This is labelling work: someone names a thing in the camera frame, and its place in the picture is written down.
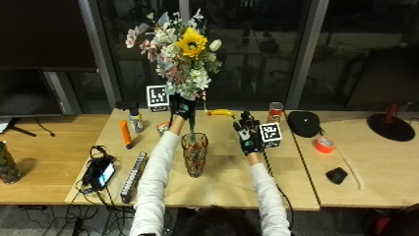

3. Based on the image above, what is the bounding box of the orange tape roll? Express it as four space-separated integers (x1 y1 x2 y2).
311 136 336 154

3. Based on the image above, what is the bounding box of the black hard-shell case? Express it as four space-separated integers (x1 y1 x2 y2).
286 110 324 139

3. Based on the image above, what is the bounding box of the glass jar with greenery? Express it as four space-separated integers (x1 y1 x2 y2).
0 140 22 185

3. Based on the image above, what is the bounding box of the white marker cube glove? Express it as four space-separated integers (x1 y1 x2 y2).
145 85 171 113
258 122 284 149

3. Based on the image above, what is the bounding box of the mixed flower bouquet with sunflower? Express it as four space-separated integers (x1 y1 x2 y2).
125 8 223 143

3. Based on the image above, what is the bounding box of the white marker cube right glove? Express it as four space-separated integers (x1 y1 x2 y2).
258 122 284 149

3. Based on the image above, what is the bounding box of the long grey power strip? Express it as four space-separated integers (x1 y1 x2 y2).
119 150 150 205

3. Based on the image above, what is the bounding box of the red drink can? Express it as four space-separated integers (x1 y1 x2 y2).
266 101 287 124

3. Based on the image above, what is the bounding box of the black round base red post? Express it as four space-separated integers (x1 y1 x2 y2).
365 102 417 143

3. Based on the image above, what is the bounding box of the red and black bag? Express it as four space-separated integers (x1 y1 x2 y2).
368 202 419 236

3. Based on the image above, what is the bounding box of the black monitor cable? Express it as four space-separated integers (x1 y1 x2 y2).
34 117 57 138

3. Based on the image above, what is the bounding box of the orange marker pen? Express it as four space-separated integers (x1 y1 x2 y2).
119 119 134 150

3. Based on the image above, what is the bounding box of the person's right hand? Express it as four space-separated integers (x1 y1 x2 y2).
231 110 266 156

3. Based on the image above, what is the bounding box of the black monitor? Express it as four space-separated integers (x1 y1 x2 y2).
0 66 83 138

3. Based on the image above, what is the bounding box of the tangle of black cables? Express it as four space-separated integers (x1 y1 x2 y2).
18 195 135 236

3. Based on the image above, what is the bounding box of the patterned glass vase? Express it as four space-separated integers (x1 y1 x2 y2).
179 132 210 179

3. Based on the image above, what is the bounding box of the black glove cable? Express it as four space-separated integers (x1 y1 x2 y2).
260 150 295 228

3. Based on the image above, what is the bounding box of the small red white packet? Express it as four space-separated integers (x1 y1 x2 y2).
155 120 171 136

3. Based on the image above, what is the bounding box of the small clear bottle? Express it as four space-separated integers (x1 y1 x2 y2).
127 109 145 134

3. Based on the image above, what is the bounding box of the yellow banana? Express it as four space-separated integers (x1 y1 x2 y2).
206 108 236 119

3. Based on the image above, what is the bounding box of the person's left hand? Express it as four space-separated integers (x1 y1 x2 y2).
168 93 198 121

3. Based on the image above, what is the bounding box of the white marker cube left glove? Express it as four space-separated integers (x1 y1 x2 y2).
145 85 171 113

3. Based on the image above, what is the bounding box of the small black mouse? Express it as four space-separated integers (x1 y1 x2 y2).
324 166 349 186

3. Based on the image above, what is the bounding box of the black device with lit screen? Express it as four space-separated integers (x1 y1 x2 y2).
79 154 119 195

